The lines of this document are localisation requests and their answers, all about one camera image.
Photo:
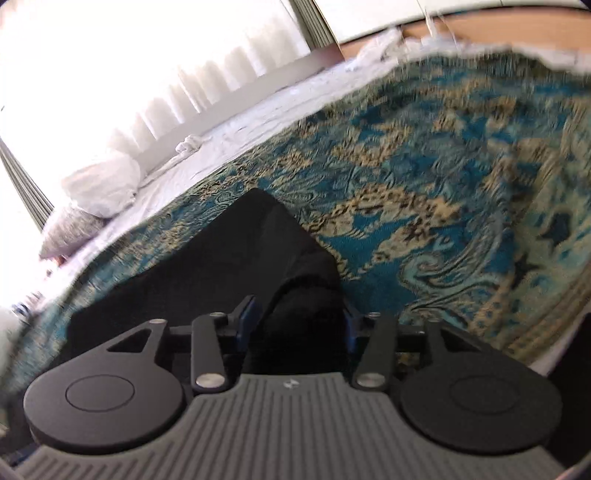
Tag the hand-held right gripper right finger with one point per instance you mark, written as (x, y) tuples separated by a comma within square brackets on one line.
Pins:
[(351, 334)]

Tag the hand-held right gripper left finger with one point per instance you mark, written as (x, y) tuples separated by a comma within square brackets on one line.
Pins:
[(247, 318)]

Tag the black pants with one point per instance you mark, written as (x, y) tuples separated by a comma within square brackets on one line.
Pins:
[(221, 258)]

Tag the teal paisley patterned blanket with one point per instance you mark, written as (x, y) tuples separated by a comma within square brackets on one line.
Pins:
[(415, 184)]

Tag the white bed sheet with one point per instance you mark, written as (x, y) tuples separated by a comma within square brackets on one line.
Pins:
[(221, 147)]

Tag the white pillow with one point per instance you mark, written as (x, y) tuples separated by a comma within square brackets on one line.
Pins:
[(101, 184)]

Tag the grey patterned pillow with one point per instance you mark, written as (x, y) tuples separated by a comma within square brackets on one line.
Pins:
[(69, 230)]

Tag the grey-green curtain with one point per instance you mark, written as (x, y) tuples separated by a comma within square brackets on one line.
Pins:
[(318, 23), (27, 184)]

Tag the white sheer curtain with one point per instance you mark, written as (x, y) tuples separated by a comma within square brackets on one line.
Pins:
[(138, 69)]

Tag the crumpled white cloth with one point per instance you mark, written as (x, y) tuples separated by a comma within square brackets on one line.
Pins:
[(376, 48)]

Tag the brown headboard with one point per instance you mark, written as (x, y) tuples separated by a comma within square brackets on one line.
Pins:
[(498, 23)]

